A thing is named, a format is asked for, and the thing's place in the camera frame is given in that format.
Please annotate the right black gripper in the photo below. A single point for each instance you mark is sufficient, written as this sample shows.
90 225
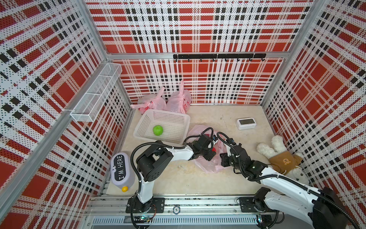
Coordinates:
223 156

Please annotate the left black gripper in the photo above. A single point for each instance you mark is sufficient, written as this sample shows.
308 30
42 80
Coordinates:
210 155

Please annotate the pink plastic bag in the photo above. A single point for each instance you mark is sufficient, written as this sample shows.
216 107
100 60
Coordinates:
179 101
213 166
151 101

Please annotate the white plastic basket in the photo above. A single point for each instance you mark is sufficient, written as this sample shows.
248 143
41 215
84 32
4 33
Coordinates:
175 126

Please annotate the green apple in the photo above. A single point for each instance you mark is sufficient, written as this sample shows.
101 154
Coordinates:
158 130

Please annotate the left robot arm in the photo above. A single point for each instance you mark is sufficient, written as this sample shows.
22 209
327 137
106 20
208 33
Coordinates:
149 160

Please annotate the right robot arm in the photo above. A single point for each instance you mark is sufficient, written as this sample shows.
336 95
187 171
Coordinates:
321 208

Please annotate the white digital clock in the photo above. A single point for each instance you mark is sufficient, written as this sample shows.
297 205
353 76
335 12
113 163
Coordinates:
245 123

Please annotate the white plush teddy bear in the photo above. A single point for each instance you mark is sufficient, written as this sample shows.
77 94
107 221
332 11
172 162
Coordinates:
282 160

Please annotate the black hook rail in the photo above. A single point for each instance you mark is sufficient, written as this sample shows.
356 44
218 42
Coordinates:
215 56

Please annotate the white wire wall shelf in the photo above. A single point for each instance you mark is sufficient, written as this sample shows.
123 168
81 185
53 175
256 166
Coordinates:
97 93

